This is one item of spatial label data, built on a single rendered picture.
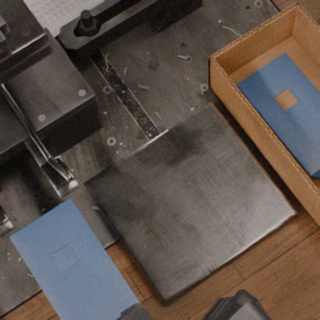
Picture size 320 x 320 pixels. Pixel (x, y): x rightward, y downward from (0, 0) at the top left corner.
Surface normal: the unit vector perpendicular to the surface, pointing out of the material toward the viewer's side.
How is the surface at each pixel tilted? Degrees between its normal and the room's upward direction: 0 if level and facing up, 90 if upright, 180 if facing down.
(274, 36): 90
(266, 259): 0
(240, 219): 0
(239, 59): 90
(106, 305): 1
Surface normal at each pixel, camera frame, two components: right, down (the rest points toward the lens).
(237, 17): -0.06, -0.36
